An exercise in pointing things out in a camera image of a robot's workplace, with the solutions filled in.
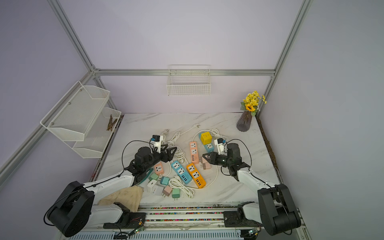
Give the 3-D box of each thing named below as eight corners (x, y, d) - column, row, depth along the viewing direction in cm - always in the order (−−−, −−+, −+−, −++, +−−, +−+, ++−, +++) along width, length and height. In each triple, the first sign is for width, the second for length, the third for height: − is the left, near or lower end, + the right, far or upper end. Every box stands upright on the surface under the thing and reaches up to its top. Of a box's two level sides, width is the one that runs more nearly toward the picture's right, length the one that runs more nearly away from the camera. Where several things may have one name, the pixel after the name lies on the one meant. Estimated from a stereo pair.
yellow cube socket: (204, 147, 102) (204, 141, 97) (200, 139, 106) (200, 133, 100) (212, 143, 104) (212, 137, 98) (207, 137, 108) (208, 130, 102)
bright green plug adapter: (171, 200, 82) (171, 199, 80) (172, 190, 85) (172, 188, 84) (180, 200, 82) (179, 199, 80) (180, 190, 85) (180, 188, 84)
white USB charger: (147, 192, 83) (145, 189, 79) (152, 181, 87) (150, 178, 83) (153, 194, 83) (151, 191, 79) (157, 183, 87) (155, 179, 83)
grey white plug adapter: (153, 196, 82) (151, 193, 78) (154, 188, 85) (152, 185, 81) (162, 196, 82) (160, 193, 78) (163, 188, 85) (162, 185, 81)
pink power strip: (191, 164, 95) (191, 162, 93) (189, 143, 105) (189, 141, 103) (199, 163, 95) (199, 162, 93) (196, 142, 106) (196, 140, 104)
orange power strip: (199, 190, 85) (200, 188, 83) (186, 167, 94) (186, 165, 92) (207, 185, 86) (207, 184, 84) (193, 163, 95) (192, 161, 93)
